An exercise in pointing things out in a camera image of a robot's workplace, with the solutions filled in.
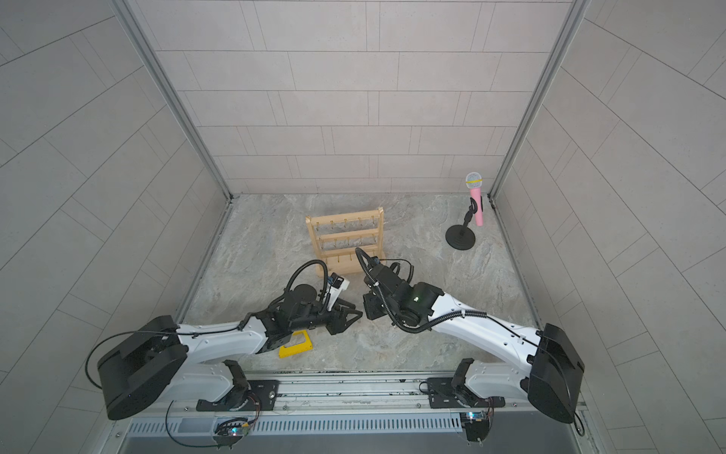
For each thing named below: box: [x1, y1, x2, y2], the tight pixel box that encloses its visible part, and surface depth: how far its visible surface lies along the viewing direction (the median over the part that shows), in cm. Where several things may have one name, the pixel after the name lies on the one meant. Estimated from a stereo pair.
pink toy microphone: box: [465, 172, 484, 227], surface depth 88 cm
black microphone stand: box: [445, 196, 478, 251], surface depth 104 cm
